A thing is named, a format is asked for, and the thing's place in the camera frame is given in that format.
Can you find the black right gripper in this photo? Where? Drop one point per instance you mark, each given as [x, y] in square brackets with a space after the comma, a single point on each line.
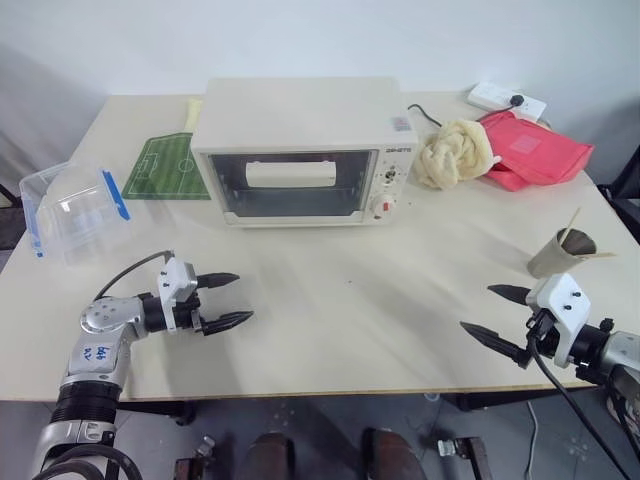
[542, 335]

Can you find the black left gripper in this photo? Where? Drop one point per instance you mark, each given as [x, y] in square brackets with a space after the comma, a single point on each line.
[192, 315]

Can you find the cream toaster oven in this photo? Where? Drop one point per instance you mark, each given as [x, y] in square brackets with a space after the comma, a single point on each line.
[300, 120]

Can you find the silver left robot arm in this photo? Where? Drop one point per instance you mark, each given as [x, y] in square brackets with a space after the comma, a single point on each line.
[95, 350]

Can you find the grey paper cup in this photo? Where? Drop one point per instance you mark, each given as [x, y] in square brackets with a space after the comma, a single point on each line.
[550, 257]

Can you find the thin wooden stick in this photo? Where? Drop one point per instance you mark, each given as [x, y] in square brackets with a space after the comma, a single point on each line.
[571, 225]
[602, 255]

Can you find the green soccer field mat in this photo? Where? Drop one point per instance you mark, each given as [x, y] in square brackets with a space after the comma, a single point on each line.
[160, 170]

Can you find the table leg with caster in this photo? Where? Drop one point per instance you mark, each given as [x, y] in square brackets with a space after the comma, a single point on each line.
[465, 457]
[195, 462]

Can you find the dark rounded brown shape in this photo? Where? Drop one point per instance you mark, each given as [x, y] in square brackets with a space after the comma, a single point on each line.
[392, 455]
[270, 457]

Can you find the cream crumpled towel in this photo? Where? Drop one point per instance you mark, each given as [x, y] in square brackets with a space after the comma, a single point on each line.
[455, 155]

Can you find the clear container with blue clips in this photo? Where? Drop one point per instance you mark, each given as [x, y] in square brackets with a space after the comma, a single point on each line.
[75, 215]

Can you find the red fabric bag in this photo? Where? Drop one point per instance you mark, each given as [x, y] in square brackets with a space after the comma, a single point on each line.
[540, 150]

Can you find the black stand beside table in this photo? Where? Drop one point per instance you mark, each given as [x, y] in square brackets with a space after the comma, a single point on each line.
[627, 190]

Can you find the black power plug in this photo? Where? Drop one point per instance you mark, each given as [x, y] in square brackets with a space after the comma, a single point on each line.
[518, 100]

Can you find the white power strip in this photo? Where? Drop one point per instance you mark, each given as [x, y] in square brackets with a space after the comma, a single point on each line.
[492, 95]

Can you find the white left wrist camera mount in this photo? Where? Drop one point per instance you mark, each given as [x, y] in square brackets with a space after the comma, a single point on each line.
[175, 280]

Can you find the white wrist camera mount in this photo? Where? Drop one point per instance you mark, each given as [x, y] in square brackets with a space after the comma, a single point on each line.
[565, 300]
[175, 280]

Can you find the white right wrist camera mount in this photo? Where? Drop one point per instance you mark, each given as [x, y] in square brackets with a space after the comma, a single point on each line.
[565, 300]

